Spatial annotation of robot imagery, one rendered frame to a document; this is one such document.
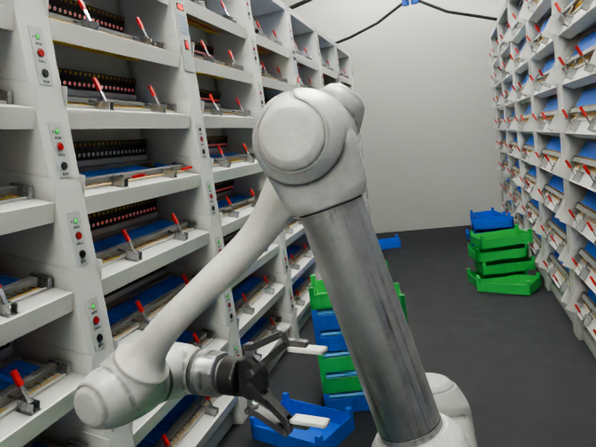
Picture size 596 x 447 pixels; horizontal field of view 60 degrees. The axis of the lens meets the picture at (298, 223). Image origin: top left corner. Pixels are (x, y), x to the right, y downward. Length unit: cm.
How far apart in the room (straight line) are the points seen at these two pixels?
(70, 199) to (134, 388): 50
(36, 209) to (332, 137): 71
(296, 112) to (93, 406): 57
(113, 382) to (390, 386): 45
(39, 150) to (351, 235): 75
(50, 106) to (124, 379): 63
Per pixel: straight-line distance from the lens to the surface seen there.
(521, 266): 331
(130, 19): 196
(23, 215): 117
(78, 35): 143
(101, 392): 94
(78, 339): 129
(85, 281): 129
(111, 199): 139
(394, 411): 82
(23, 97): 126
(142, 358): 94
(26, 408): 121
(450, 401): 103
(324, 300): 185
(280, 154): 68
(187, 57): 189
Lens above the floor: 97
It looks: 8 degrees down
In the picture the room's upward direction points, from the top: 8 degrees counter-clockwise
